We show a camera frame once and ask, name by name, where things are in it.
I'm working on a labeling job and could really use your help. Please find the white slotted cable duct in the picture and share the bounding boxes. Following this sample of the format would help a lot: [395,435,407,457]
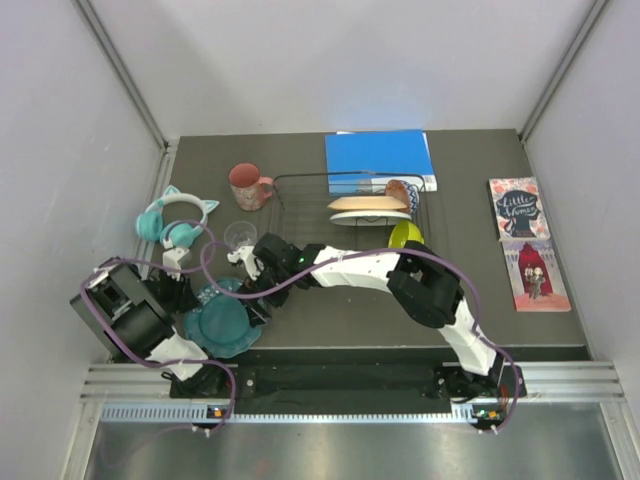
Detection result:
[102,399,506,425]

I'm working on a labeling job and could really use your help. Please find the red patterned small bowl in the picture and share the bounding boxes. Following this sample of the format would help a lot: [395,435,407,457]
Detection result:
[385,179,419,215]

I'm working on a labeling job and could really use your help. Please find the pink ghost mug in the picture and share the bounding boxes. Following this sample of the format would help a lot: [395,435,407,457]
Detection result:
[228,162,274,212]

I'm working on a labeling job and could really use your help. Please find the clear plastic cup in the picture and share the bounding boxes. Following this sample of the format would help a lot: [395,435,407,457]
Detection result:
[223,221,258,251]

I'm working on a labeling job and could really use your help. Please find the red illustrated book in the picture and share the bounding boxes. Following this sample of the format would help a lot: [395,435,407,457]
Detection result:
[502,240,572,313]

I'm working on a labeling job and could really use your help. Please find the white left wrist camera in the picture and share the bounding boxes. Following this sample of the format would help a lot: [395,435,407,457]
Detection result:
[162,246,192,280]

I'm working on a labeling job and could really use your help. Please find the peach bird plate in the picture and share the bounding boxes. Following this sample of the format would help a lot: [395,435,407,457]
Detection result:
[328,196,409,211]

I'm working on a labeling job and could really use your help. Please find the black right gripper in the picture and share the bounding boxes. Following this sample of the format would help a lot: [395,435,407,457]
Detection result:
[237,261,295,328]

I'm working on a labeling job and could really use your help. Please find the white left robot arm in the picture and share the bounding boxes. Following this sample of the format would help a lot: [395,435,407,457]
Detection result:
[70,257,227,397]

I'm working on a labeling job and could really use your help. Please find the lime green bowl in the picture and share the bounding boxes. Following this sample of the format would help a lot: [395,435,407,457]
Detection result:
[388,220,425,248]

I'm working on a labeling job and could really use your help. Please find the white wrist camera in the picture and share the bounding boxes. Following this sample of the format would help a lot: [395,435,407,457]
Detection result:
[162,246,192,280]
[227,245,264,280]

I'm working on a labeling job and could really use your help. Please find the teal cat ear headphones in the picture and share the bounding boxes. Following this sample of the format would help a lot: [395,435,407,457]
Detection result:
[136,184,221,249]

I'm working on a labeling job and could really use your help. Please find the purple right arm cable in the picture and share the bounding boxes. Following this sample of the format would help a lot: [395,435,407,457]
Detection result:
[199,239,524,435]

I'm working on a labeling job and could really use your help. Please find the teal scalloped plate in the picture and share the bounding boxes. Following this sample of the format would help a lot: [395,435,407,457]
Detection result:
[183,284,262,359]

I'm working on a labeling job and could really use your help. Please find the white watermelon plate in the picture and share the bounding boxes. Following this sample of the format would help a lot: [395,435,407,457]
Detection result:
[329,210,412,227]

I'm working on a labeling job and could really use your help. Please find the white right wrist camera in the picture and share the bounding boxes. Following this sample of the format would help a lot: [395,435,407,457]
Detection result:
[227,245,264,280]

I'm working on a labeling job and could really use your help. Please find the black wire dish rack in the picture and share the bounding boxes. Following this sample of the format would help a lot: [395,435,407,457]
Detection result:
[259,173,431,250]

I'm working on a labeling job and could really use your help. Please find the Little Women book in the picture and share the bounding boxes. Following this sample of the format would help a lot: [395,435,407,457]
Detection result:
[488,177,551,242]

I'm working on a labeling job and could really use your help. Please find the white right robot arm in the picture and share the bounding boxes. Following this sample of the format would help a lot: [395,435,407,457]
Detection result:
[227,233,506,399]

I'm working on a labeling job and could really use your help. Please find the blue folder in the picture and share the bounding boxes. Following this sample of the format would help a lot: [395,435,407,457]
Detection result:
[325,130,438,195]

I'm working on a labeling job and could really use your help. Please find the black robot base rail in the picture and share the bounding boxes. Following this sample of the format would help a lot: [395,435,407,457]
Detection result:
[233,364,526,415]

